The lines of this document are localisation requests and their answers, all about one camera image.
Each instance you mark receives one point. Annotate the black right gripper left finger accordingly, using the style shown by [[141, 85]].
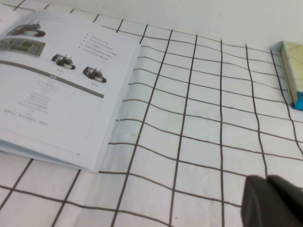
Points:
[[258, 208]]

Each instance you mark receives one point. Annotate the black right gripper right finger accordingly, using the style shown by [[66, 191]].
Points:
[[288, 194]]

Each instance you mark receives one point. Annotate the white product brochure book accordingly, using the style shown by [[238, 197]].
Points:
[[59, 106]]

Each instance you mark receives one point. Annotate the white black-grid tablecloth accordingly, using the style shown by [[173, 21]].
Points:
[[201, 142]]

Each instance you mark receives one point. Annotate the pale yellow box blue base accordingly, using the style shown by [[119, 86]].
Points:
[[292, 68]]

